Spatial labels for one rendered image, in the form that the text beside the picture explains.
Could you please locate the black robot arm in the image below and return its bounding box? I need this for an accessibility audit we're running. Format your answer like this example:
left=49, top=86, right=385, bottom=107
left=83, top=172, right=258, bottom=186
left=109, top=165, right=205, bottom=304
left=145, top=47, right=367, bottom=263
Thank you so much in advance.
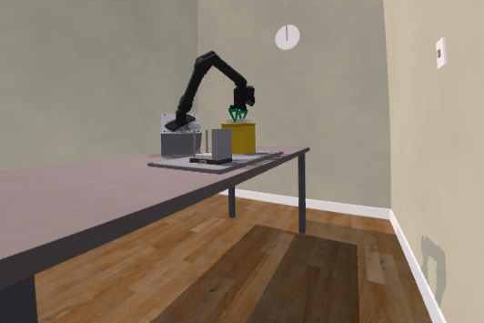
left=165, top=51, right=255, bottom=131

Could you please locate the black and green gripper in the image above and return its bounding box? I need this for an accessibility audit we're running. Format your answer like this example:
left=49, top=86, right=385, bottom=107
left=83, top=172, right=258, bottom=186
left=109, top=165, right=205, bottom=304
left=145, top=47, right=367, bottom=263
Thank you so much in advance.
left=228, top=96, right=247, bottom=122

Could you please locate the yellow open bin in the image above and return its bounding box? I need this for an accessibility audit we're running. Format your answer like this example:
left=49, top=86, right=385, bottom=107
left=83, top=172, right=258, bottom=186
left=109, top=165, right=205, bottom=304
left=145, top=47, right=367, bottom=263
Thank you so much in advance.
left=220, top=123, right=256, bottom=155

